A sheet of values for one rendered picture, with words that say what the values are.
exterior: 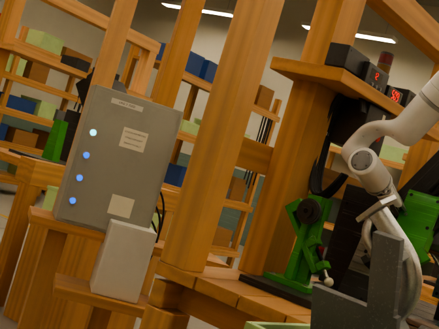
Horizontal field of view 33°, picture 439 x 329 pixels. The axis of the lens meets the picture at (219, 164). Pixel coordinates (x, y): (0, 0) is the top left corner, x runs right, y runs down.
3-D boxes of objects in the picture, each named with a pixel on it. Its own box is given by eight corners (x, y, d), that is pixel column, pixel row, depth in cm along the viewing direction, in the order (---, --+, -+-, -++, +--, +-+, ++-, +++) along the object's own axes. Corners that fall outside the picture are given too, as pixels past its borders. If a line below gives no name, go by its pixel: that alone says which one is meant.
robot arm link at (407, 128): (400, 70, 205) (330, 150, 217) (435, 107, 195) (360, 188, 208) (418, 79, 211) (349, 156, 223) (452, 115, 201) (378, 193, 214)
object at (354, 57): (364, 80, 234) (370, 59, 234) (343, 66, 222) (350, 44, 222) (344, 76, 238) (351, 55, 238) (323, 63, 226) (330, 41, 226)
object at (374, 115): (379, 158, 247) (392, 114, 247) (358, 148, 233) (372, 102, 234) (347, 149, 255) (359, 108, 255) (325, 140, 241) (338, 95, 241)
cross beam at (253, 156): (389, 214, 313) (394, 193, 313) (211, 158, 208) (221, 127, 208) (377, 211, 316) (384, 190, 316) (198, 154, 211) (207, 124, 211)
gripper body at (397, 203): (396, 190, 214) (406, 205, 223) (383, 162, 220) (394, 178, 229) (372, 202, 216) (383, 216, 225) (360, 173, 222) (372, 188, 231)
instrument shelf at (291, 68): (442, 143, 285) (445, 133, 285) (340, 81, 212) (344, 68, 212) (383, 130, 300) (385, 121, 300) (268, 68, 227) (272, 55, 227)
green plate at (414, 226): (425, 269, 229) (450, 208, 233) (418, 261, 222) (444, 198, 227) (391, 257, 235) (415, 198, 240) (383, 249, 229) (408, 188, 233)
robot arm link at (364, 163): (355, 176, 220) (372, 198, 214) (340, 156, 210) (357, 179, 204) (378, 158, 219) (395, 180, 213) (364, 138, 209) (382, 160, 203)
